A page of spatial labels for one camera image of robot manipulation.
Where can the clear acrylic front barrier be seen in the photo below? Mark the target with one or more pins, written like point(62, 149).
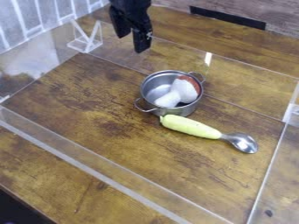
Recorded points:
point(155, 196)

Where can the clear acrylic triangle bracket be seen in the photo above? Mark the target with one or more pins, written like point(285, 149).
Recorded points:
point(86, 43)

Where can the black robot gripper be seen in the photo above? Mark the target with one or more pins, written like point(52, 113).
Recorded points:
point(128, 14)

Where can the clear acrylic barrier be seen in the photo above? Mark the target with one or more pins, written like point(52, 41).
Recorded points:
point(155, 196)
point(276, 204)

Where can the clear acrylic right barrier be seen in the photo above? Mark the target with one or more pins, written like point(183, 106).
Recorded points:
point(276, 204)

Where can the small silver pot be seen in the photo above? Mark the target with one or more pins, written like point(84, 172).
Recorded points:
point(155, 86)

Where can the white toy mushroom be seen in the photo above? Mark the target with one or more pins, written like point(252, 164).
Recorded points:
point(184, 91)

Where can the spoon with yellow-green handle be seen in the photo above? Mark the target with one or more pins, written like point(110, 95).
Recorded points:
point(242, 141)

